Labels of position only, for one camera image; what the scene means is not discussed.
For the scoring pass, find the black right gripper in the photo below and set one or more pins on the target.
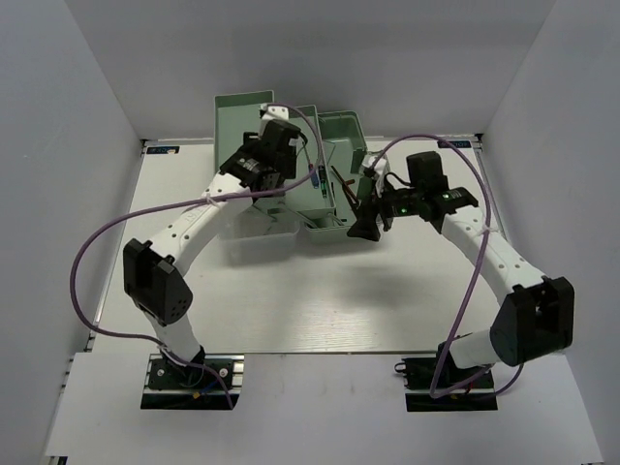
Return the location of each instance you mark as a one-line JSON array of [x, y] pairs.
[[365, 227]]

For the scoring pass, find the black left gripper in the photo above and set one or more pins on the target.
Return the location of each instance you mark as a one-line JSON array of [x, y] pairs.
[[248, 141]]

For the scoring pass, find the long brown hex key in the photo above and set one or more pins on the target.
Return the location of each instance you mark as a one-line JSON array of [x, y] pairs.
[[353, 205]]

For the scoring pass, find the brown hex key front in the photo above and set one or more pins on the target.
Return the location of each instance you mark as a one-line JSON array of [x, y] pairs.
[[344, 184]]

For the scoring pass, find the blue red handled screwdriver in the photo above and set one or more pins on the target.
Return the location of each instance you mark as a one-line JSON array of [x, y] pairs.
[[310, 166]]

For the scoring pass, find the thin green precision screwdriver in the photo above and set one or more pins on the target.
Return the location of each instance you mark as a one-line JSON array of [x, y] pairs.
[[323, 181]]

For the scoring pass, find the mint green plastic toolbox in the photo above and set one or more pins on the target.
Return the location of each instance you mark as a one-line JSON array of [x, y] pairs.
[[323, 205]]

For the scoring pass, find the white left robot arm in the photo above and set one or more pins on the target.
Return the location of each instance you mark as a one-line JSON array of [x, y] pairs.
[[154, 270]]

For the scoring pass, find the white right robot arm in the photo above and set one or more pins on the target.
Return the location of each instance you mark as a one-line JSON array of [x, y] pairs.
[[536, 314]]

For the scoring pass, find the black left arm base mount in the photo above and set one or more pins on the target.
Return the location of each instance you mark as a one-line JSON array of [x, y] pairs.
[[175, 388]]

